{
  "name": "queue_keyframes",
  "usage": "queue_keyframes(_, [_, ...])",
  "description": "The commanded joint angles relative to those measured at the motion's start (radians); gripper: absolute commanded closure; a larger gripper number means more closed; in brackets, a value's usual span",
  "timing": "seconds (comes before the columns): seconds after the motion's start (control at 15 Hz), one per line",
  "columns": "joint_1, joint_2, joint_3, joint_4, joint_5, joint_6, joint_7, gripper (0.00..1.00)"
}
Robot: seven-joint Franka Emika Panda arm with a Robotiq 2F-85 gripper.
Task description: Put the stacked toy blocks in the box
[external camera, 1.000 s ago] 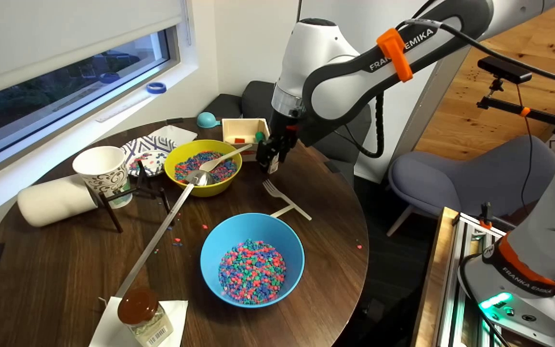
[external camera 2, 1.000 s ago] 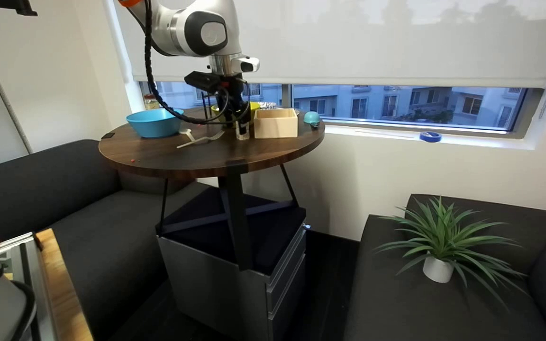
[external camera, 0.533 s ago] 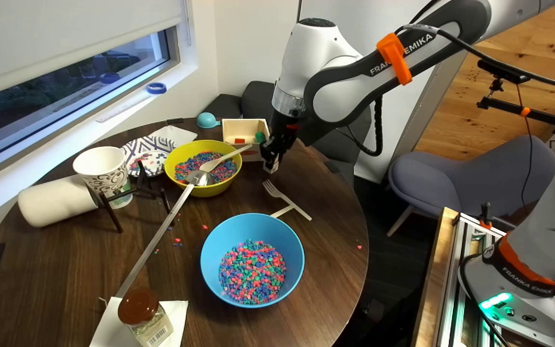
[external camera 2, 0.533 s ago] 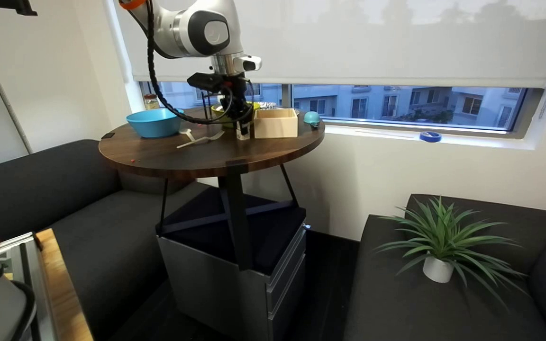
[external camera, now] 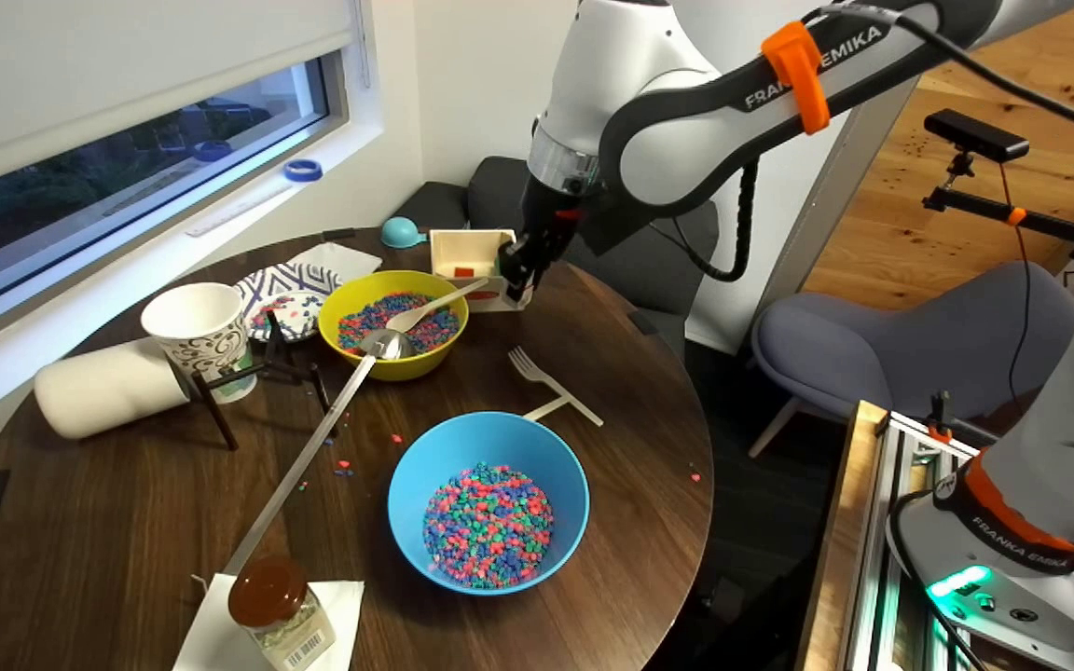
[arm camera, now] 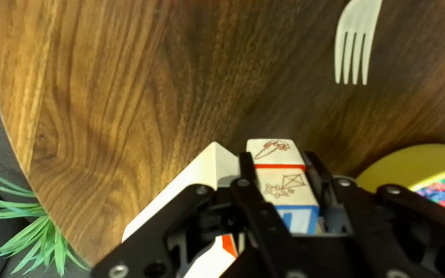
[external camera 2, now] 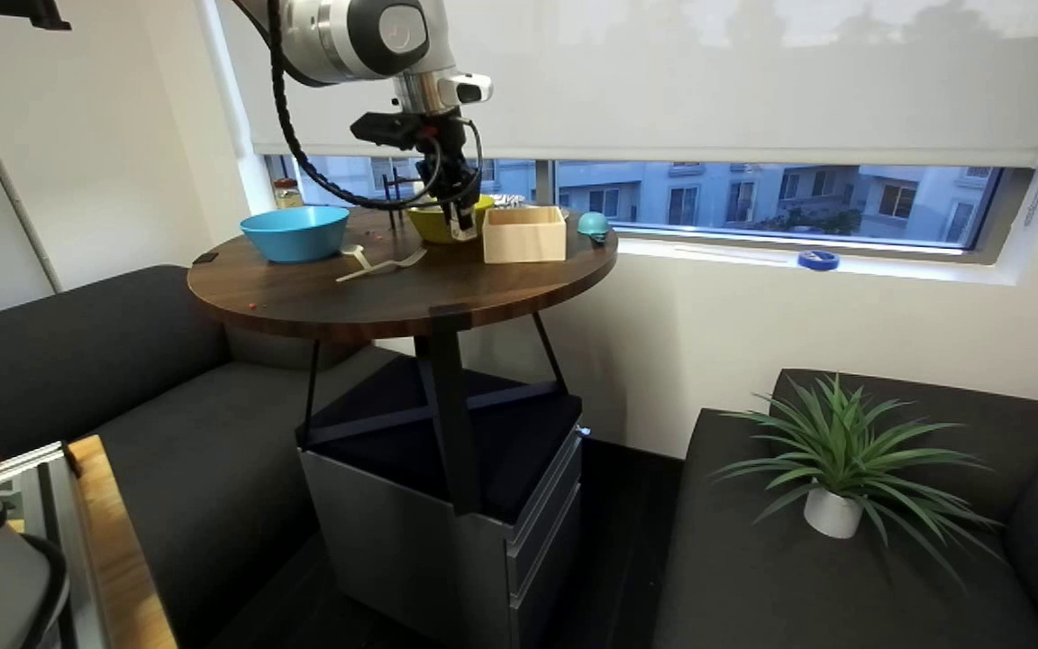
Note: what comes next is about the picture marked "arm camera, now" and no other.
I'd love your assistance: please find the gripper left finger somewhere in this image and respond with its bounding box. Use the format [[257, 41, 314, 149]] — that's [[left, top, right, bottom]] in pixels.
[[90, 152, 293, 278]]

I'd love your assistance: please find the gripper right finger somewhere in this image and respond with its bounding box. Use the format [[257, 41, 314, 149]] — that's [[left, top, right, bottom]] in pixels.
[[305, 152, 445, 278]]

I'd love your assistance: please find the toy block with kite print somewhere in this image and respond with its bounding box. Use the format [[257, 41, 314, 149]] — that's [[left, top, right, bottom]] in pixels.
[[255, 166, 320, 236]]

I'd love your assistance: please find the toy block with carrot print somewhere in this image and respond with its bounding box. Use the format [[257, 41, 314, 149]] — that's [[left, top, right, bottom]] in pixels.
[[246, 139, 307, 170]]

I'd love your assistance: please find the yellow bowl with colourful inside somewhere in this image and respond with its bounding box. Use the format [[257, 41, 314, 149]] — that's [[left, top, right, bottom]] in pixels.
[[355, 144, 445, 217]]

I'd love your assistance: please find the green artificial plant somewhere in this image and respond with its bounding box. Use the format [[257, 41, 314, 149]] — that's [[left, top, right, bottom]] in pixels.
[[0, 164, 90, 277]]

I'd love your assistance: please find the white plastic fork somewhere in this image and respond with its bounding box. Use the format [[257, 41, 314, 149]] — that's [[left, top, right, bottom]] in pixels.
[[334, 0, 384, 86]]

